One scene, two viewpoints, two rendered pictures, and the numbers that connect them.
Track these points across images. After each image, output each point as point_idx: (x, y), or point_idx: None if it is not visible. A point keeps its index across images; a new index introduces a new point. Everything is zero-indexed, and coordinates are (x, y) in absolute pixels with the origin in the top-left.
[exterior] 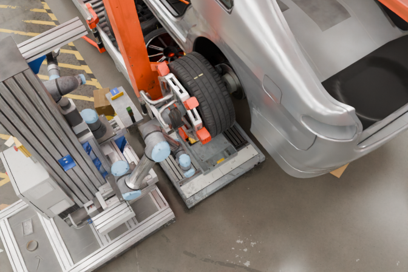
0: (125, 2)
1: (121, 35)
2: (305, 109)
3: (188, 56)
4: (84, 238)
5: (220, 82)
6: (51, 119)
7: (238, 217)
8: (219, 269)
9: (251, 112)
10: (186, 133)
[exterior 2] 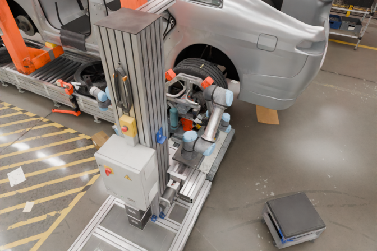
0: None
1: None
2: (300, 37)
3: (183, 61)
4: (157, 235)
5: (215, 66)
6: (161, 81)
7: (245, 170)
8: (260, 207)
9: (241, 79)
10: None
